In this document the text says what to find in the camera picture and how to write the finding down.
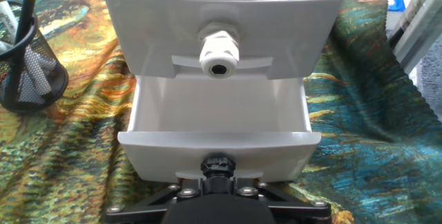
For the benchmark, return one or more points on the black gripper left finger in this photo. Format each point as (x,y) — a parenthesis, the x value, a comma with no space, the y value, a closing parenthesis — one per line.
(155,203)

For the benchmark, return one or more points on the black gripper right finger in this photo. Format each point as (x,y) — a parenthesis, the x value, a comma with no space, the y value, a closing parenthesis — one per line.
(293,206)

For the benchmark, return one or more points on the white drawer black knob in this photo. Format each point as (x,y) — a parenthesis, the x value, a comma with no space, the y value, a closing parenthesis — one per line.
(221,113)

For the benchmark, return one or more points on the sunflower painting cloth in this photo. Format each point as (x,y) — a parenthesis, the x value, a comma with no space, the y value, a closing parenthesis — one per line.
(69,148)

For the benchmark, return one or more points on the black pen holder cup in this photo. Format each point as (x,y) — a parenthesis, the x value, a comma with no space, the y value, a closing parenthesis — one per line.
(34,79)

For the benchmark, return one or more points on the black pen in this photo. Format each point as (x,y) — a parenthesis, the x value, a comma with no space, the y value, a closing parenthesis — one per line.
(25,13)

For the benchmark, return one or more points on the metal frame beam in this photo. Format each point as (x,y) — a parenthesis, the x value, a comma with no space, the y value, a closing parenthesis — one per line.
(421,20)

